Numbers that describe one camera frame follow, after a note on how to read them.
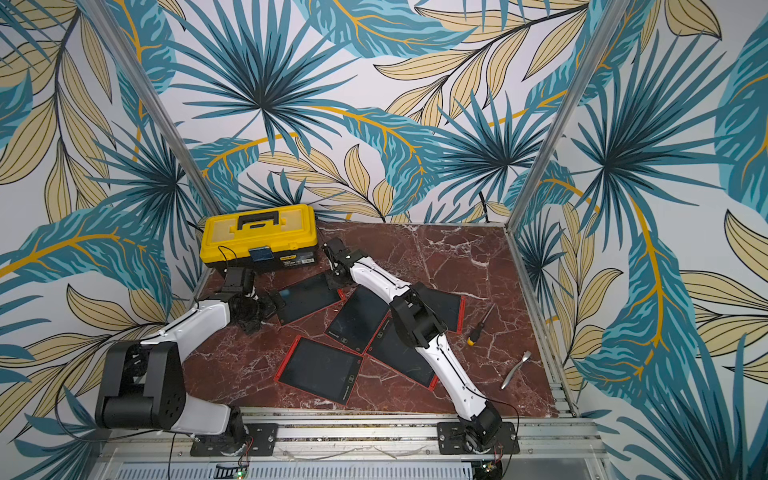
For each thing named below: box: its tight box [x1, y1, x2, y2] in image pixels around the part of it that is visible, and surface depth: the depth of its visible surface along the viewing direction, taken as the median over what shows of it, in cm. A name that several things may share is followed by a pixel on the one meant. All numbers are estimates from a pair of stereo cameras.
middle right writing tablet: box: [362, 311, 438, 392], surface depth 86 cm
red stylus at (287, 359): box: [274, 335, 302, 382], surface depth 88 cm
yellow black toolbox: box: [200, 204, 319, 274], surface depth 97 cm
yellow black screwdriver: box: [467, 303, 496, 346], surface depth 92 cm
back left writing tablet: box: [325, 285, 391, 353], surface depth 96 cm
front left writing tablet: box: [274, 335, 363, 406], surface depth 88 cm
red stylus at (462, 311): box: [457, 296, 467, 335], surface depth 97 cm
